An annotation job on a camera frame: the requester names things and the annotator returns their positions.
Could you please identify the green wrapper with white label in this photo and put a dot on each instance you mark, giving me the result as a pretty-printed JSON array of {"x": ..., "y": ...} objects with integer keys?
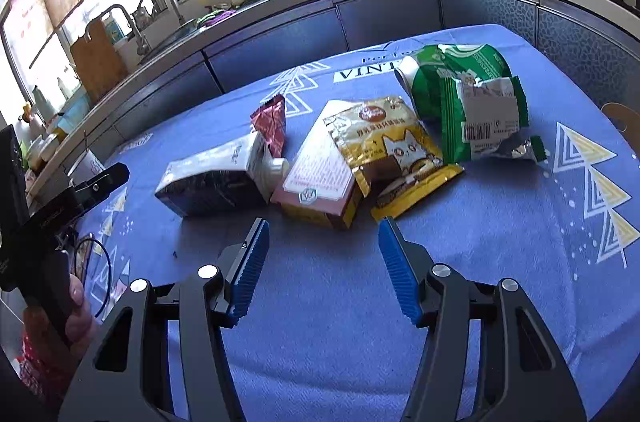
[{"x": 490, "y": 117}]

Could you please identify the dark and white drink carton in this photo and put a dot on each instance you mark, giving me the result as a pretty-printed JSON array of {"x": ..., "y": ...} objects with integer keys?
[{"x": 210, "y": 187}]

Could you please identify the person's left hand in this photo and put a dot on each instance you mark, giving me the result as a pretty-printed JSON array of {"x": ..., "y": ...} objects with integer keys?
[{"x": 82, "y": 327}]

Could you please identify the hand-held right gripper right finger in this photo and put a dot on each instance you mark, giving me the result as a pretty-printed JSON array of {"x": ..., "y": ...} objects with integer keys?
[{"x": 400, "y": 272}]

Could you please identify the wooden cutting board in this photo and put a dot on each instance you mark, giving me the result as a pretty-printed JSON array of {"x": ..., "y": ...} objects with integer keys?
[{"x": 97, "y": 62}]

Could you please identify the red foil packet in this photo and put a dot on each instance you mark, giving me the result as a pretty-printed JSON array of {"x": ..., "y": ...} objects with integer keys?
[{"x": 270, "y": 127}]

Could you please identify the short steel faucet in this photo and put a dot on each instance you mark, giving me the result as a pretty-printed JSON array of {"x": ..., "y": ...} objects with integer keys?
[{"x": 127, "y": 20}]

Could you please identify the blue printed tablecloth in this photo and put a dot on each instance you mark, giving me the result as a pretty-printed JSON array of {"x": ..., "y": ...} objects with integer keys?
[{"x": 325, "y": 302}]

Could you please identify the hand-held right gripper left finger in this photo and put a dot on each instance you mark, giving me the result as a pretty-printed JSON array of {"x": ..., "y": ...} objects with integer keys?
[{"x": 247, "y": 272}]

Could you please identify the yellow cat print pouch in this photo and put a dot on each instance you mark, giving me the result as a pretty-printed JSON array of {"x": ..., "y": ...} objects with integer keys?
[{"x": 400, "y": 152}]

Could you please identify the white mug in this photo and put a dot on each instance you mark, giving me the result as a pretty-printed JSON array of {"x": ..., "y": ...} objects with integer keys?
[{"x": 87, "y": 163}]

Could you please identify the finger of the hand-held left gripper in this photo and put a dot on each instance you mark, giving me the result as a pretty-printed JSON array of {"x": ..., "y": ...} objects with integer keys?
[{"x": 105, "y": 179}]

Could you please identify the purple and green cloth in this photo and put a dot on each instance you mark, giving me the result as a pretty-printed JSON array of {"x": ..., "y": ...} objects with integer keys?
[{"x": 217, "y": 16}]

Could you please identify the tan round waste bin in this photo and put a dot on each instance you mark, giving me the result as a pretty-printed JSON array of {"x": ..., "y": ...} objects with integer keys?
[{"x": 622, "y": 115}]

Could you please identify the pink and brown cardboard box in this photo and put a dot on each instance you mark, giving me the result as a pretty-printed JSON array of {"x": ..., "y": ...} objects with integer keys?
[{"x": 320, "y": 172}]

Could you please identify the dark kitchen cabinets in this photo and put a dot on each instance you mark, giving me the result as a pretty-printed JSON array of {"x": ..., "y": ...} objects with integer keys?
[{"x": 390, "y": 17}]

